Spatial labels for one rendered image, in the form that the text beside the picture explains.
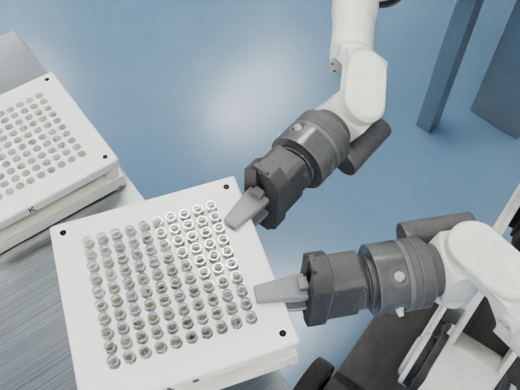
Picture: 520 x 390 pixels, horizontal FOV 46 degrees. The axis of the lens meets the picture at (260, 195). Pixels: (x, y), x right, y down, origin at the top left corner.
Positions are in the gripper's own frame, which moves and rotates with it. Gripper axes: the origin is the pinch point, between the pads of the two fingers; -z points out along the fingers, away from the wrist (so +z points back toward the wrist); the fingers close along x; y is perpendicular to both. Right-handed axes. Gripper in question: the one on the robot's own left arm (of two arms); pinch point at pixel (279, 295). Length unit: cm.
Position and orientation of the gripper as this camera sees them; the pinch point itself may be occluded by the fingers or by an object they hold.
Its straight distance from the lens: 73.0
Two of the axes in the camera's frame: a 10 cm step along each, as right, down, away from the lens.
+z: 9.8, -1.5, 1.2
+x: -0.2, 5.7, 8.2
